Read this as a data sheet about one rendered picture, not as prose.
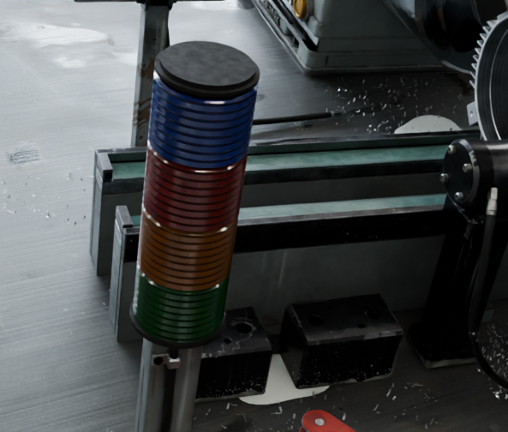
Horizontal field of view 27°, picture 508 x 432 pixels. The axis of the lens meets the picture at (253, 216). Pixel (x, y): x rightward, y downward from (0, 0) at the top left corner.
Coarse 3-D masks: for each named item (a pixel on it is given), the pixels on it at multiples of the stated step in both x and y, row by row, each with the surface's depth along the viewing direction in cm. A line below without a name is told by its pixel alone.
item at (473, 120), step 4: (504, 12) 110; (500, 16) 110; (472, 104) 117; (468, 108) 118; (472, 108) 117; (468, 112) 118; (472, 112) 117; (472, 116) 117; (476, 116) 116; (472, 120) 117; (476, 120) 116; (472, 124) 117; (476, 124) 117
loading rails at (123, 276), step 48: (288, 144) 112; (336, 144) 113; (384, 144) 115; (432, 144) 118; (96, 192) 107; (288, 192) 111; (336, 192) 113; (384, 192) 115; (432, 192) 117; (96, 240) 109; (240, 240) 99; (288, 240) 101; (336, 240) 103; (384, 240) 105; (432, 240) 107; (240, 288) 103; (288, 288) 105; (336, 288) 107; (384, 288) 109
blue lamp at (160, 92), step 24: (168, 96) 59; (192, 96) 65; (240, 96) 60; (168, 120) 60; (192, 120) 59; (216, 120) 59; (240, 120) 60; (168, 144) 61; (192, 144) 60; (216, 144) 60; (240, 144) 62
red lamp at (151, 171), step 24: (168, 168) 62; (192, 168) 61; (216, 168) 62; (240, 168) 63; (144, 192) 65; (168, 192) 63; (192, 192) 62; (216, 192) 62; (240, 192) 65; (168, 216) 63; (192, 216) 63; (216, 216) 64
